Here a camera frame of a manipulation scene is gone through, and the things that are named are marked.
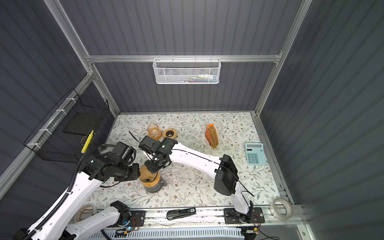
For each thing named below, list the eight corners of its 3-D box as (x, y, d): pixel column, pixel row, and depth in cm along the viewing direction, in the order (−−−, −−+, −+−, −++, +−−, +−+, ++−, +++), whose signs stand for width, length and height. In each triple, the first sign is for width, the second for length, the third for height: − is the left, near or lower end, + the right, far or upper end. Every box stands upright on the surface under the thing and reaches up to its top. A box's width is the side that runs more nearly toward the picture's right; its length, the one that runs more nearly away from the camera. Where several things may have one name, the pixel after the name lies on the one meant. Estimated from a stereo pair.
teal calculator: (247, 165, 94) (249, 162, 92) (243, 145, 103) (244, 143, 101) (267, 165, 94) (269, 162, 92) (260, 145, 103) (262, 143, 101)
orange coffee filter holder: (205, 148, 102) (206, 140, 94) (205, 132, 111) (205, 123, 103) (217, 148, 102) (219, 140, 94) (215, 132, 111) (217, 123, 103)
